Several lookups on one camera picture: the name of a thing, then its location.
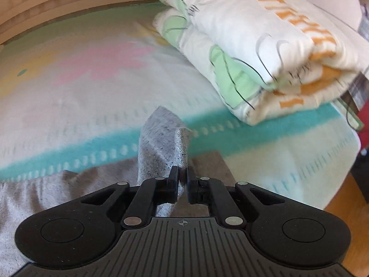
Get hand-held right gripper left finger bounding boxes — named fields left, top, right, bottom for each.
left=81, top=166, right=179, bottom=228

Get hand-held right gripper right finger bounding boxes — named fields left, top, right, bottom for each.
left=187, top=169, right=286, bottom=228

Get grey speckled pants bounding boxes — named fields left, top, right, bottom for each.
left=0, top=106, right=235, bottom=277

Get floral bed blanket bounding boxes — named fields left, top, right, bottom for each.
left=0, top=1, right=361, bottom=212

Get folded white printed quilt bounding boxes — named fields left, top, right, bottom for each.
left=152, top=0, right=369, bottom=126

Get grey plaid cloth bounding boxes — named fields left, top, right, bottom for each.
left=347, top=71, right=369, bottom=114

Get pale wooden bed frame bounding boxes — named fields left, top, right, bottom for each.
left=0, top=0, right=173, bottom=45

